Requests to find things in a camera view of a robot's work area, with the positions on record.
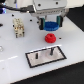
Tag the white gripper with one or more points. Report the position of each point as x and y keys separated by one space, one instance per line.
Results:
x=50 y=7

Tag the red gear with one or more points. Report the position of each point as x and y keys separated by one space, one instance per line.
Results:
x=50 y=38

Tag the blue gear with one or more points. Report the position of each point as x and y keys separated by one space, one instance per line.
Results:
x=51 y=26

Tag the right metal peg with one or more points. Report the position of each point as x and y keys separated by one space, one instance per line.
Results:
x=51 y=51

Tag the beige electrical connector block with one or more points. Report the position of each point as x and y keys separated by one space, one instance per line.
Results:
x=18 y=27

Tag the black framed peg base plate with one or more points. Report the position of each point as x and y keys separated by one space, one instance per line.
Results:
x=44 y=56

